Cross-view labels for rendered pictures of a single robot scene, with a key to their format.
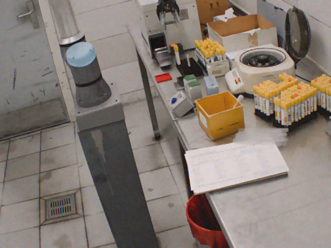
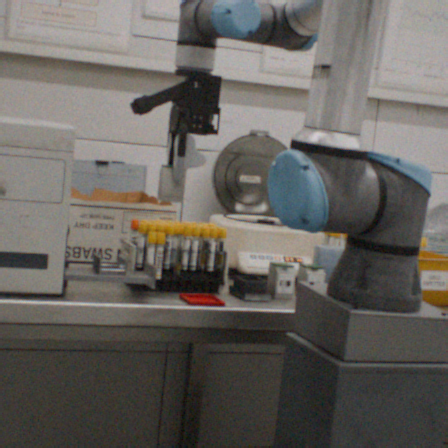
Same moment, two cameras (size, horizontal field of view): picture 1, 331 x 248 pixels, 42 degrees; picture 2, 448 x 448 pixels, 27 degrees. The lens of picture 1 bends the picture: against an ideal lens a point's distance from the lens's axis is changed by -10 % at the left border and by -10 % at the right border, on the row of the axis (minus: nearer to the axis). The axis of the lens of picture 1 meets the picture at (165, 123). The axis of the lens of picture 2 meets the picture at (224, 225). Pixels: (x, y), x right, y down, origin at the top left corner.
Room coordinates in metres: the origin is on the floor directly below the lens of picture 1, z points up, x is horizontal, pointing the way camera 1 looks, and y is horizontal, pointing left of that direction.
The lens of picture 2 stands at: (2.31, 1.65, 1.20)
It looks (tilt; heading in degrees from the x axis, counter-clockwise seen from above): 6 degrees down; 256
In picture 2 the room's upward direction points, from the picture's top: 6 degrees clockwise
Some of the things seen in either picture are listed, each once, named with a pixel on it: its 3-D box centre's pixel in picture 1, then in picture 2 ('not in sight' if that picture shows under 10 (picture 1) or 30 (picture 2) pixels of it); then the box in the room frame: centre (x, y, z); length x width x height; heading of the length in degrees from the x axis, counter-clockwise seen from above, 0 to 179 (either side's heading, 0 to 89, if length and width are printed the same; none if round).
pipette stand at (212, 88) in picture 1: (213, 93); (337, 271); (1.59, -0.20, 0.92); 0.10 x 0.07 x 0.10; 178
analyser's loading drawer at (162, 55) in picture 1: (161, 52); (97, 269); (2.11, -0.05, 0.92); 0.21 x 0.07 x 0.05; 6
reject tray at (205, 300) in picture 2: (163, 77); (201, 300); (1.92, -0.03, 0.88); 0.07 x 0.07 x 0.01; 6
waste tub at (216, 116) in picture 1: (220, 115); (415, 276); (1.42, -0.19, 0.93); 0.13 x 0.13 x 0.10; 11
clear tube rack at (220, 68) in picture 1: (211, 60); (173, 262); (1.93, -0.26, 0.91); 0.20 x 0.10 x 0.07; 6
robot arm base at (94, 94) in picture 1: (90, 87); (378, 269); (1.71, 0.26, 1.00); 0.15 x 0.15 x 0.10
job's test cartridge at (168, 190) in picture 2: (171, 29); (171, 184); (1.98, -0.11, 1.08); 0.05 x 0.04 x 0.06; 92
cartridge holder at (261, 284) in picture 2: (184, 81); (249, 287); (1.80, -0.11, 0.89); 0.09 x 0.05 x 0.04; 97
